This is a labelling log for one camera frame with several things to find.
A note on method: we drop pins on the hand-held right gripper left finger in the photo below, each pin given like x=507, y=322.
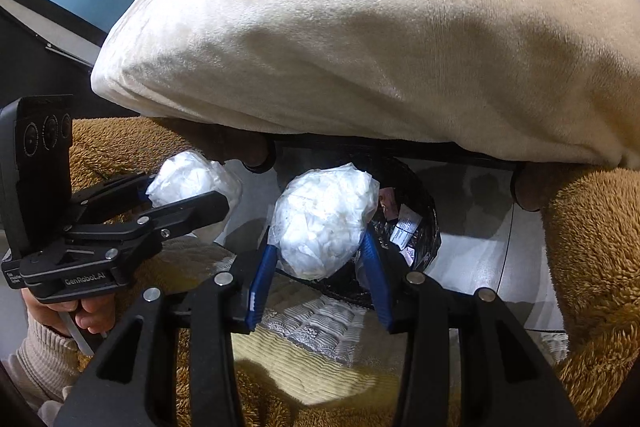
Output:
x=260, y=287

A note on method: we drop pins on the yellow ribbed cloth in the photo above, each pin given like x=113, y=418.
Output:
x=300, y=377

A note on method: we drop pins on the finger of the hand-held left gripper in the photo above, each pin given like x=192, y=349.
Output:
x=115, y=197
x=190, y=212

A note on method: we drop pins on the person's left hand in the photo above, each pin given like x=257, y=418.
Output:
x=95, y=314

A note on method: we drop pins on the quilted white mattress pad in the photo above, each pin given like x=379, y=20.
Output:
x=325, y=322

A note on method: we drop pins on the trash bin with black bag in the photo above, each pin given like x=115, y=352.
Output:
x=422, y=192

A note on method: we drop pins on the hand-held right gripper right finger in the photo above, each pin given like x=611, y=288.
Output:
x=377, y=287

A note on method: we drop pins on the person's left forearm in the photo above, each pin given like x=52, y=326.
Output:
x=45, y=357

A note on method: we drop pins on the black bed frame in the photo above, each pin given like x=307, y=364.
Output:
x=450, y=152

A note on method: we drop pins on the black cabinet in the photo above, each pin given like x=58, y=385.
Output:
x=50, y=72

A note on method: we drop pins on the white tissue-filled plastic bag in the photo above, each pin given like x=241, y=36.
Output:
x=320, y=217
x=190, y=177

